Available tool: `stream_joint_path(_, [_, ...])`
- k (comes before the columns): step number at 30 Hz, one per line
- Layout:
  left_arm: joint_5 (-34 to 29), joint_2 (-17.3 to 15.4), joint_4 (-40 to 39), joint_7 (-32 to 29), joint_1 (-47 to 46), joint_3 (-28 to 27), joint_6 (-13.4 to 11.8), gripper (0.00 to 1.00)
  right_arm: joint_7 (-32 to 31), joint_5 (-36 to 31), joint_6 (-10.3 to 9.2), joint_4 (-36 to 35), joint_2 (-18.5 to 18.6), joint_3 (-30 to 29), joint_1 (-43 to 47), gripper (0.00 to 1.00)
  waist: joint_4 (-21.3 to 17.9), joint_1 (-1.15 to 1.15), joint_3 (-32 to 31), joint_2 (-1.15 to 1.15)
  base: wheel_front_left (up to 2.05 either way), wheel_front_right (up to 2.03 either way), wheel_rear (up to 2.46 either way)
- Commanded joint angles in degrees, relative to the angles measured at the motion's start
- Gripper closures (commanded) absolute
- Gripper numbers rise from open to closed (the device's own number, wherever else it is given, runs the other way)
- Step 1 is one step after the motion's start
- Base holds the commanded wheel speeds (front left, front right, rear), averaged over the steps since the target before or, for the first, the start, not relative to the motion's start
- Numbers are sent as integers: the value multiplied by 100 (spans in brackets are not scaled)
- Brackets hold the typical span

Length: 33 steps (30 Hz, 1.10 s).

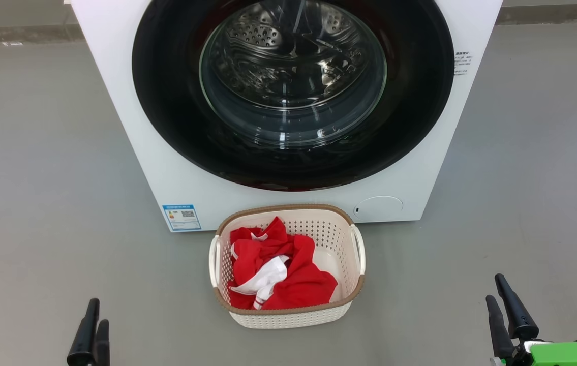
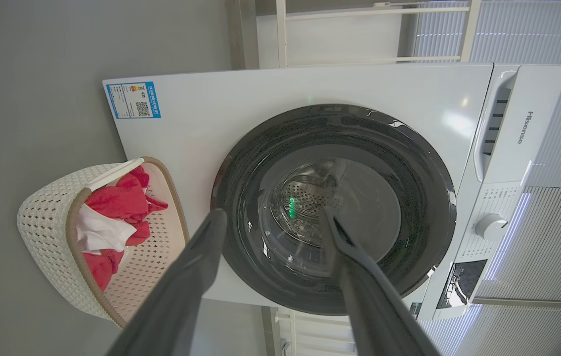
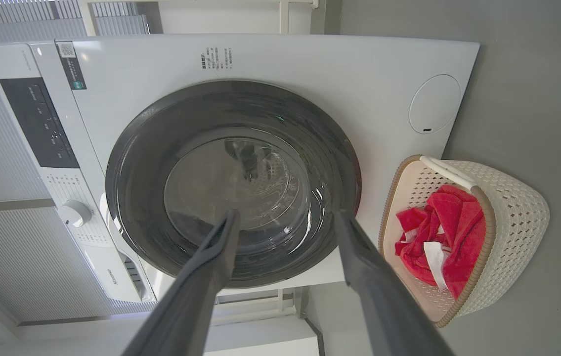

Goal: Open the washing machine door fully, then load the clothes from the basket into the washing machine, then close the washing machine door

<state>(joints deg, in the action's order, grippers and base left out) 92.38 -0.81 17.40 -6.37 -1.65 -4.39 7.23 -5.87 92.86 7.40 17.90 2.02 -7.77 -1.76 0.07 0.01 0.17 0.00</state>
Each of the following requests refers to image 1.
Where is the red and white garment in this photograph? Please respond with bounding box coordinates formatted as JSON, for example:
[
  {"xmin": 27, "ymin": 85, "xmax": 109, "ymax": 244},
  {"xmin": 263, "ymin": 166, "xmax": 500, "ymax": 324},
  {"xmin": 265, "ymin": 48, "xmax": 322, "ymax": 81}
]
[{"xmin": 228, "ymin": 217, "xmax": 299, "ymax": 310}]

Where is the small printed text sticker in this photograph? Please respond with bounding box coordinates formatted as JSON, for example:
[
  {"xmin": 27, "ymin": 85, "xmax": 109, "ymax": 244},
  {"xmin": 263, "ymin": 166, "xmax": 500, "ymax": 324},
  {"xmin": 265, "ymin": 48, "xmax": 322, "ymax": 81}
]
[{"xmin": 454, "ymin": 51, "xmax": 472, "ymax": 76}]

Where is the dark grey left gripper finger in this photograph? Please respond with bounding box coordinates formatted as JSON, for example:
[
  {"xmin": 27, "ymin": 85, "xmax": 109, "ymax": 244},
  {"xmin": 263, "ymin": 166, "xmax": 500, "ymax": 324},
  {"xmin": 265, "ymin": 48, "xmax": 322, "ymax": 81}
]
[
  {"xmin": 93, "ymin": 319, "xmax": 111, "ymax": 366},
  {"xmin": 67, "ymin": 298, "xmax": 100, "ymax": 366}
]

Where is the cream perforated laundry basket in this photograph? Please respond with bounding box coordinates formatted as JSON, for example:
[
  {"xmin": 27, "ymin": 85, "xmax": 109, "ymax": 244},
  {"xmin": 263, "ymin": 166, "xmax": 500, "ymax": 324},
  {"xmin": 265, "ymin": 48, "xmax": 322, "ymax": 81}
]
[{"xmin": 209, "ymin": 204, "xmax": 366, "ymax": 329}]

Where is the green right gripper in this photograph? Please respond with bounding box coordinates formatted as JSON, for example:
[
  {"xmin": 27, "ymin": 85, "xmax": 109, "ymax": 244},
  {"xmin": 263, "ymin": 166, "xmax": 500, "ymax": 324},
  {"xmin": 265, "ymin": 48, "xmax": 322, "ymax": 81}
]
[{"xmin": 486, "ymin": 274, "xmax": 577, "ymax": 366}]

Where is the glass washing machine door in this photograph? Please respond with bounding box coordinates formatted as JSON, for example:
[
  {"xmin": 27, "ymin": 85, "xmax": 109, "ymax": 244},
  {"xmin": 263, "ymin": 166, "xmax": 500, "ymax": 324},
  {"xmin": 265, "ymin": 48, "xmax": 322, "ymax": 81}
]
[{"xmin": 132, "ymin": 0, "xmax": 455, "ymax": 192}]

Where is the blue energy label sticker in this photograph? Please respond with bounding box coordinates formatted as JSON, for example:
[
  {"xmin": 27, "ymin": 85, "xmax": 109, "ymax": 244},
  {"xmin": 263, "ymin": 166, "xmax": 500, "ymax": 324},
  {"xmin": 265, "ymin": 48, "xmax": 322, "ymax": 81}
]
[{"xmin": 162, "ymin": 204, "xmax": 201, "ymax": 232}]

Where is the white front-load washing machine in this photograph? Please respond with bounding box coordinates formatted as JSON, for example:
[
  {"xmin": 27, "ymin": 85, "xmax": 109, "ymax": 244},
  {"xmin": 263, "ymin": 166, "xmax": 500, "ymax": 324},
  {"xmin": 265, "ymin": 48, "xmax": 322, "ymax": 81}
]
[{"xmin": 71, "ymin": 0, "xmax": 503, "ymax": 233}]

